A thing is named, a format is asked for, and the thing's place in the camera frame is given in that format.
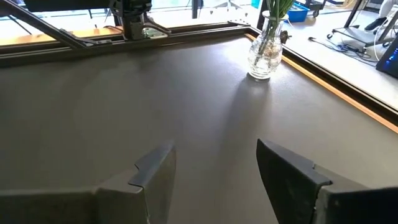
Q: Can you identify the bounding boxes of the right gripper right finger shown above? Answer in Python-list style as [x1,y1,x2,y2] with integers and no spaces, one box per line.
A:
[256,138,398,224]

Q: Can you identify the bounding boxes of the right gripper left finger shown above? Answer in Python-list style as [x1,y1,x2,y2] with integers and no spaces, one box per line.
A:
[0,139,177,224]

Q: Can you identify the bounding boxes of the magenta artificial flower bunch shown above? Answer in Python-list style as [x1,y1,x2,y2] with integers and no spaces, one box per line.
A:
[254,0,295,68]

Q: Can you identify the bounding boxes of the clear glass vase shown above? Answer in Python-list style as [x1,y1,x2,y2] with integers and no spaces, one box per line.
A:
[248,10,289,80]

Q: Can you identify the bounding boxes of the black table mat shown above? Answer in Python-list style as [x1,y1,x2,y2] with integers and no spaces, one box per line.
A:
[0,34,398,224]

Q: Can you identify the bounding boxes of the dark screen with blue lights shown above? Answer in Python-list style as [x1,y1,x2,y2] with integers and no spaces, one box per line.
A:
[375,36,398,79]

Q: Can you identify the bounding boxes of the black rolling stand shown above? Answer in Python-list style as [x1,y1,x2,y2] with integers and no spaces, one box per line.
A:
[326,0,398,54]

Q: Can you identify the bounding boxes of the blue plastic bin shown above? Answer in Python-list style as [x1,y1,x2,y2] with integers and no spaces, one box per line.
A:
[285,1,311,23]

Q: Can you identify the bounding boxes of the person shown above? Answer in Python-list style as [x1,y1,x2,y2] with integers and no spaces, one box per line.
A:
[364,0,398,32]

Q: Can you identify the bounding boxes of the floor cable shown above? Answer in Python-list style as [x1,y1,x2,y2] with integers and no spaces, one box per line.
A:
[307,35,382,63]

